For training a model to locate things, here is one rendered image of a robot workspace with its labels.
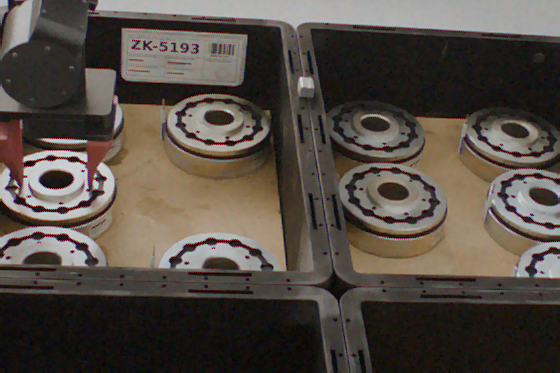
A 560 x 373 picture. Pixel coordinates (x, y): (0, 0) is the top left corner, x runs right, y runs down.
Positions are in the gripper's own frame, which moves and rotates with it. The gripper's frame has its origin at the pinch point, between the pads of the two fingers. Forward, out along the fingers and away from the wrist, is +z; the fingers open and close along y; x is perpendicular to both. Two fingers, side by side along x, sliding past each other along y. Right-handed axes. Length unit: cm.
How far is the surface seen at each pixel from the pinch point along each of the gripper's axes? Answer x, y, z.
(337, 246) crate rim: -14.9, 22.6, -6.4
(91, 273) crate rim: -18.7, 4.9, -6.9
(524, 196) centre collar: 0.3, 42.3, 1.0
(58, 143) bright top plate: 6.2, -0.5, 1.4
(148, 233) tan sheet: -2.7, 8.2, 4.1
